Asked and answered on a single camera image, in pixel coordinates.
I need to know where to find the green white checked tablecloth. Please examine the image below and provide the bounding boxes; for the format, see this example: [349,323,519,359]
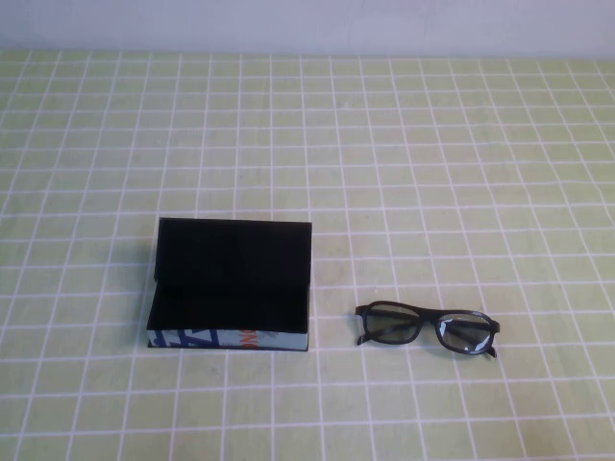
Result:
[0,47,615,461]

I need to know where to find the black patterned glasses case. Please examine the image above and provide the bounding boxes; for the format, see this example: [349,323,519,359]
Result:
[145,217,314,353]

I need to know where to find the black framed glasses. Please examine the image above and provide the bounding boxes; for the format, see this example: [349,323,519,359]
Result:
[354,301,504,359]

